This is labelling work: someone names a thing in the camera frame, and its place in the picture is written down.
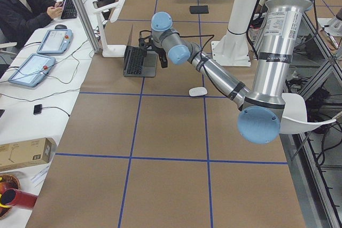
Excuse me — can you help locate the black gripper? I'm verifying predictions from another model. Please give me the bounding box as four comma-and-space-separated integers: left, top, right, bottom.
138, 37, 168, 68

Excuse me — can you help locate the grey laptop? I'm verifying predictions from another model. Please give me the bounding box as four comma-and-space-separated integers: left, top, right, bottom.
123, 26, 157, 77

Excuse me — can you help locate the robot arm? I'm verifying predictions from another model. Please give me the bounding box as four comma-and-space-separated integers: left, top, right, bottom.
148, 0, 314, 144

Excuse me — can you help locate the white desk lamp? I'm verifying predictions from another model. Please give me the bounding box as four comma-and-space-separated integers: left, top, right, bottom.
92, 0, 127, 58

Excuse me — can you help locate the white computer mouse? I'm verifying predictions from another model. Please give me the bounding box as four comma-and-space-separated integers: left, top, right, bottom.
189, 87, 208, 97

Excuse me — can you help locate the black keyboard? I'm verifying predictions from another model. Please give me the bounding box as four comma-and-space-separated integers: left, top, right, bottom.
60, 0, 77, 20

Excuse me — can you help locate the upper blue teach pendant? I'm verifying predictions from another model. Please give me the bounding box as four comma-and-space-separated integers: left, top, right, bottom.
36, 29, 73, 55

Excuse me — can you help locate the blue teach pendant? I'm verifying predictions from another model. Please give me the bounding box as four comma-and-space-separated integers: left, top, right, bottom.
8, 53, 56, 88
36, 29, 73, 55

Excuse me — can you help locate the lower blue teach pendant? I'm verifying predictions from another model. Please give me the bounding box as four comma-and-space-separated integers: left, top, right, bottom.
8, 53, 56, 88

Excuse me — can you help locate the seated person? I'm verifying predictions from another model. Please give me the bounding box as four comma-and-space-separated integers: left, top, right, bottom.
1, 0, 63, 49

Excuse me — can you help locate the white chair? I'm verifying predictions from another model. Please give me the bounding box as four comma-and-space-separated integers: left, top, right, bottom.
279, 93, 336, 135

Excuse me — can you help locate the cardboard box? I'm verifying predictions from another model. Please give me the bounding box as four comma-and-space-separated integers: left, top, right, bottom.
1, 138, 56, 171

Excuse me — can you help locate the red bottle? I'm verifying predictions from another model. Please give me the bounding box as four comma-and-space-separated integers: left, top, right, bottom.
1, 188, 38, 210

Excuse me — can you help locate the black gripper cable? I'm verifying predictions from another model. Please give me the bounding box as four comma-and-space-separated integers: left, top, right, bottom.
139, 29, 215, 60

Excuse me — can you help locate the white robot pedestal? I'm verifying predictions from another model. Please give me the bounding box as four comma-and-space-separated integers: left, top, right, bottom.
212, 0, 259, 67

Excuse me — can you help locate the aluminium frame post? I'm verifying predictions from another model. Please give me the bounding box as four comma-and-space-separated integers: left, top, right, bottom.
72, 0, 100, 53

